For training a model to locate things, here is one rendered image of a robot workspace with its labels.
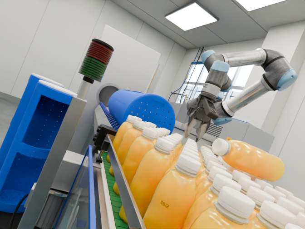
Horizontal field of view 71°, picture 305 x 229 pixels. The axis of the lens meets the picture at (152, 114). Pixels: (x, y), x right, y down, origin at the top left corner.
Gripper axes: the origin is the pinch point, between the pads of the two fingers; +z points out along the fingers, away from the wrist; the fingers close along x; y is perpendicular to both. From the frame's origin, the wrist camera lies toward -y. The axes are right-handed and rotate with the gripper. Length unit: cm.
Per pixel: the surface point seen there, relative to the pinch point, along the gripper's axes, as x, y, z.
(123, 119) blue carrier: 25.9, 24.2, 5.9
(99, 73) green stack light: 47, -23, -7
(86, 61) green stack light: 51, -22, -9
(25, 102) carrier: 88, 120, 32
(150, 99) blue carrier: 17.4, 23.8, -9.0
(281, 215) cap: 22, -63, 1
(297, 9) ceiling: -184, 181, -229
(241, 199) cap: 29, -63, 1
